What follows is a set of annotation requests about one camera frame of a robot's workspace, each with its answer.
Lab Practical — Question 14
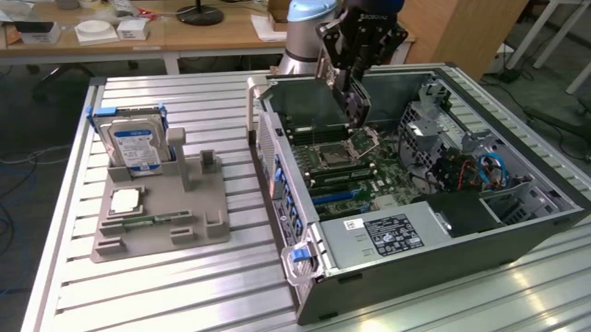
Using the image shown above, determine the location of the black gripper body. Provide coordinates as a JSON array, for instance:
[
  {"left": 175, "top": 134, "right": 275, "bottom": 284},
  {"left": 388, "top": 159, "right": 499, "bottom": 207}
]
[{"left": 340, "top": 0, "right": 403, "bottom": 41}]

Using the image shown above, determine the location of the black GPU card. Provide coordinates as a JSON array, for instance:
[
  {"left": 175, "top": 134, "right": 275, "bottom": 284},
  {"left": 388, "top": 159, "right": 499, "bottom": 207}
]
[{"left": 314, "top": 51, "right": 374, "bottom": 128}]

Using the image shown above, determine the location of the white paper stack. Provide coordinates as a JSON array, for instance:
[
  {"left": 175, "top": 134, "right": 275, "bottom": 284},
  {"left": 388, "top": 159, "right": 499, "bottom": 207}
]
[{"left": 251, "top": 13, "right": 288, "bottom": 43}]

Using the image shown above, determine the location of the brown cardboard box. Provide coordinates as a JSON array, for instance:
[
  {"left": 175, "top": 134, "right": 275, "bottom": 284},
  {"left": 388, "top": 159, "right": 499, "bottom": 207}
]
[{"left": 267, "top": 0, "right": 289, "bottom": 22}]

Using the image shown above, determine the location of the wooden cabinet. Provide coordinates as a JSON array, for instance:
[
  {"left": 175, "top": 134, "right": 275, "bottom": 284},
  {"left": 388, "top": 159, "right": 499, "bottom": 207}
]
[{"left": 400, "top": 0, "right": 531, "bottom": 81}]

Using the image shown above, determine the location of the metal disk bay cage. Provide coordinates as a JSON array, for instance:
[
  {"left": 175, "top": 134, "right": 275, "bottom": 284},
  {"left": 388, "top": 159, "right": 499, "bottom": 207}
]
[
  {"left": 398, "top": 100, "right": 467, "bottom": 170},
  {"left": 479, "top": 179, "right": 567, "bottom": 228}
]

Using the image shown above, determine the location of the metal socket cover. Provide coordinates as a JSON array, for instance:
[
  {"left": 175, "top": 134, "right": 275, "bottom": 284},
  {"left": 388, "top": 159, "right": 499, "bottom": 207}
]
[{"left": 346, "top": 126, "right": 386, "bottom": 157}]

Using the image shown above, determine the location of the black round lamp base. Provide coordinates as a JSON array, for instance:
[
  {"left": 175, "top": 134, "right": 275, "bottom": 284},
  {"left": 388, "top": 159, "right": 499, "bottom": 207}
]
[{"left": 176, "top": 0, "right": 225, "bottom": 27}]

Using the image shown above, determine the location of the CPU socket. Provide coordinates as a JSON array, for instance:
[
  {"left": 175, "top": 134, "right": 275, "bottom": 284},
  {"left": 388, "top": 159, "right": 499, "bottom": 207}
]
[{"left": 316, "top": 140, "right": 352, "bottom": 167}]

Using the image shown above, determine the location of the green motherboard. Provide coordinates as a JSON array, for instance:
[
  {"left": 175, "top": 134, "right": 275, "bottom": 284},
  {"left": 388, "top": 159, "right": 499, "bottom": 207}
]
[{"left": 288, "top": 113, "right": 419, "bottom": 222}]

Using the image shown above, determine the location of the black stand foot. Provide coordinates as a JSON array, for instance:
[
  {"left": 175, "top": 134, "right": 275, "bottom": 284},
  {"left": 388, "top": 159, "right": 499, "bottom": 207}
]
[{"left": 523, "top": 103, "right": 591, "bottom": 132}]

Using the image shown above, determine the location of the white box with label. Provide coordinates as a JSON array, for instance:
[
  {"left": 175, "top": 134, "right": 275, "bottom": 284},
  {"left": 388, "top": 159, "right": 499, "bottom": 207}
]
[{"left": 115, "top": 17, "right": 152, "bottom": 42}]

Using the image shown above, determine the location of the white round part square base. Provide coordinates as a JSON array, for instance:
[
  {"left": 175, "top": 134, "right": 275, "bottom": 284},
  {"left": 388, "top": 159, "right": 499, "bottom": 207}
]
[{"left": 73, "top": 19, "right": 120, "bottom": 46}]

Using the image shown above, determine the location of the hard disk with blue rails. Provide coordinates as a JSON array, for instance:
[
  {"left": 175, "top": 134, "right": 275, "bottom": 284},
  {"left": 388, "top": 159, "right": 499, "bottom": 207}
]
[{"left": 85, "top": 102, "right": 168, "bottom": 178}]

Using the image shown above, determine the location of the black plastic shroud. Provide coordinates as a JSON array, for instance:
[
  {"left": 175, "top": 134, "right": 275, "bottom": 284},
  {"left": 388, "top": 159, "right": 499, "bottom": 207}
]
[{"left": 427, "top": 191, "right": 506, "bottom": 239}]

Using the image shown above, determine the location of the grey parts rack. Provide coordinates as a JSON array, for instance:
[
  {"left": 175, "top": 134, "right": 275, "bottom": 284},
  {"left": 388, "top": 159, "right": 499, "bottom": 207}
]
[{"left": 89, "top": 127, "right": 232, "bottom": 264}]

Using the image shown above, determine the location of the grey power supply with label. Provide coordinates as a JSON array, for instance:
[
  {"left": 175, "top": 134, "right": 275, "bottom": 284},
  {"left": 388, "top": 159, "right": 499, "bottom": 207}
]
[{"left": 318, "top": 201, "right": 456, "bottom": 270}]

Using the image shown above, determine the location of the blue case latch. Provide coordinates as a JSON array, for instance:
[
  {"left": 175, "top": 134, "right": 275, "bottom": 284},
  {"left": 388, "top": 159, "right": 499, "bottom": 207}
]
[{"left": 288, "top": 246, "right": 310, "bottom": 266}]

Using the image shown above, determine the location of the silver CPU chip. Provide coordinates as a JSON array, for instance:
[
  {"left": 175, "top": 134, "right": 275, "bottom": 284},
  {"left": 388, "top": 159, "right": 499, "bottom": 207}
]
[{"left": 108, "top": 188, "right": 145, "bottom": 214}]

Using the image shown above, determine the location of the white box black top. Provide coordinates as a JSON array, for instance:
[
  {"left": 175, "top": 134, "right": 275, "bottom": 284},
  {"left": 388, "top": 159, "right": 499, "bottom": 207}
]
[{"left": 12, "top": 20, "right": 61, "bottom": 45}]

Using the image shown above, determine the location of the bare green RAM stick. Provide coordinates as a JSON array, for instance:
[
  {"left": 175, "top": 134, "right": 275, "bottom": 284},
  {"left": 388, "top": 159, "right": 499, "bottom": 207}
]
[{"left": 100, "top": 210, "right": 193, "bottom": 228}]

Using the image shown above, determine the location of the open black PC case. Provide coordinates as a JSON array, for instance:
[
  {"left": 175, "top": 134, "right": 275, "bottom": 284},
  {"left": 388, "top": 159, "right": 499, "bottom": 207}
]
[{"left": 245, "top": 62, "right": 591, "bottom": 326}]

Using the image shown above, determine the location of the grey case handle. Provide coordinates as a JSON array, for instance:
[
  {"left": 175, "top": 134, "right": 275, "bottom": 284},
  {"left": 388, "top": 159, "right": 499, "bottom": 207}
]
[{"left": 245, "top": 75, "right": 277, "bottom": 146}]

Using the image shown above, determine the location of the wooden desk white frame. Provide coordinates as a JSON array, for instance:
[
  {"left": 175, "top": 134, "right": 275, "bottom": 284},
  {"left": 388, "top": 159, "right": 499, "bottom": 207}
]
[{"left": 0, "top": 0, "right": 289, "bottom": 75}]

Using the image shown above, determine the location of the white table frame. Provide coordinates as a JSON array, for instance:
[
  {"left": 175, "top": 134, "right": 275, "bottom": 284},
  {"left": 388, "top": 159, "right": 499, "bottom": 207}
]
[{"left": 503, "top": 0, "right": 591, "bottom": 94}]

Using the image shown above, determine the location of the black wire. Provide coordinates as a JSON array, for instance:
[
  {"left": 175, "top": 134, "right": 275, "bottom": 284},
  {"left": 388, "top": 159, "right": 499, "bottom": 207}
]
[{"left": 406, "top": 162, "right": 439, "bottom": 194}]

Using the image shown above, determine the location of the red wire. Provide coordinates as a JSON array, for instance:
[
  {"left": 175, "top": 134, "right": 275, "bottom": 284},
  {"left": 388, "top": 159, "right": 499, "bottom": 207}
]
[{"left": 456, "top": 157, "right": 476, "bottom": 191}]

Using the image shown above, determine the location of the blue wire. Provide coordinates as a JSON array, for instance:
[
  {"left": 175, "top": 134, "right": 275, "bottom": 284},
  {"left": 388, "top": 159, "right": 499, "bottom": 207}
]
[{"left": 478, "top": 151, "right": 511, "bottom": 190}]

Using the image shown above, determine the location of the blue floor cable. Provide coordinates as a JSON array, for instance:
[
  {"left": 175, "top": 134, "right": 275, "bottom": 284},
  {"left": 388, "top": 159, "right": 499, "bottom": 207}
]
[{"left": 0, "top": 162, "right": 40, "bottom": 298}]

